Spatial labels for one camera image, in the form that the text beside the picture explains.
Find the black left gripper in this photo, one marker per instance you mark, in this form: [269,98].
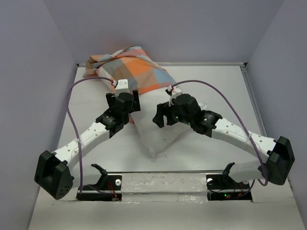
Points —
[135,106]

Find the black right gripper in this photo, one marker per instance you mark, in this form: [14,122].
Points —
[163,109]

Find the white pillow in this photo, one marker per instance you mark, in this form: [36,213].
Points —
[151,121]

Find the orange blue checked pillowcase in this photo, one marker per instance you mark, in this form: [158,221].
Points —
[133,64]

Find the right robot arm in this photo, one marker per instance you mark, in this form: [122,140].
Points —
[274,157]

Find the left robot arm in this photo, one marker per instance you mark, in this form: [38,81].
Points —
[54,169]

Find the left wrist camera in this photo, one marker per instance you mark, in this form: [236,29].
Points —
[121,86]

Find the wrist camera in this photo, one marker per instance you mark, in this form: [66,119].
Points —
[173,92]
[121,86]

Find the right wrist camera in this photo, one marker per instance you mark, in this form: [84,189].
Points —
[173,92]

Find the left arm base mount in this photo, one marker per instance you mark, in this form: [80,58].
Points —
[107,187]

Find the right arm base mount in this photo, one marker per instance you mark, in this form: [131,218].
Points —
[220,187]

